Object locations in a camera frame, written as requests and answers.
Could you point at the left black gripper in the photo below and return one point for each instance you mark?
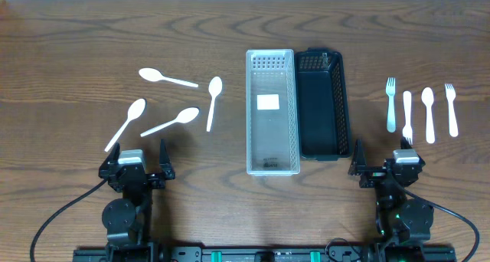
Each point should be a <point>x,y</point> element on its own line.
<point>151,178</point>

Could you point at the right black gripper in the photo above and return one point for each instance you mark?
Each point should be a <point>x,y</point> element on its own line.
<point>373,176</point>

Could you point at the white fork tines down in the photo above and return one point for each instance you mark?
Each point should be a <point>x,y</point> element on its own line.
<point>407,106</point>

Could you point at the white fork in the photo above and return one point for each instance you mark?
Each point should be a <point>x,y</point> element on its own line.
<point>390,92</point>
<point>450,96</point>

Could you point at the white spoon group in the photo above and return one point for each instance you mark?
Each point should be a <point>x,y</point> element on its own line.
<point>427,98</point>

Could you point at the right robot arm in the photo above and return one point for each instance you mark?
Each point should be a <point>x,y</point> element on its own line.
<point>404,224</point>

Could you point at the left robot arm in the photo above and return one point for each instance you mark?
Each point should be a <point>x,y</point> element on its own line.
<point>127,220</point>

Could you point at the black plastic basket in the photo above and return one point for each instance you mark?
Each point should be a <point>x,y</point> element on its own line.
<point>322,104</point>

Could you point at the clear plastic basket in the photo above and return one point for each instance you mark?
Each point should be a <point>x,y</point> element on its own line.
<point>272,135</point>

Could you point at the white label in basket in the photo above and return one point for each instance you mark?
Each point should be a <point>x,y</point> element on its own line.
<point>268,102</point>

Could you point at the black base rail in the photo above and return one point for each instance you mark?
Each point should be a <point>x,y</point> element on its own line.
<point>333,253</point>

